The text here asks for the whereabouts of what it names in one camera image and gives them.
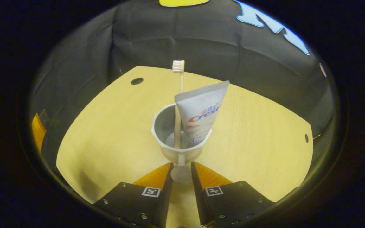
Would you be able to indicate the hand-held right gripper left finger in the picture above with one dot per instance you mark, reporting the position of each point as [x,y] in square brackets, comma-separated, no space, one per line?
[166,196]

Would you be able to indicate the wooden desktop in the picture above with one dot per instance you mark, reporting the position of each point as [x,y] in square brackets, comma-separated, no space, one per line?
[106,133]

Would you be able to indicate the black backdrop cloth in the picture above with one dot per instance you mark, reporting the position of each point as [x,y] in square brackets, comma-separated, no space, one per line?
[169,41]

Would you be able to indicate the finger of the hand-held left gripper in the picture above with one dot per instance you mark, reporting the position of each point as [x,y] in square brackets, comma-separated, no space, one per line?
[38,133]

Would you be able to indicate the beige toothbrush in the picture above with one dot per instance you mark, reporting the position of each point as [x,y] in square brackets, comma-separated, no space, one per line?
[181,82]

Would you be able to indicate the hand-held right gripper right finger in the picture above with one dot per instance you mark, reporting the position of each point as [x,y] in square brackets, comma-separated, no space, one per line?
[198,196]

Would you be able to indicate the white toothpaste tube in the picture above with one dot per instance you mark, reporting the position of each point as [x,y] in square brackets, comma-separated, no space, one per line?
[201,110]

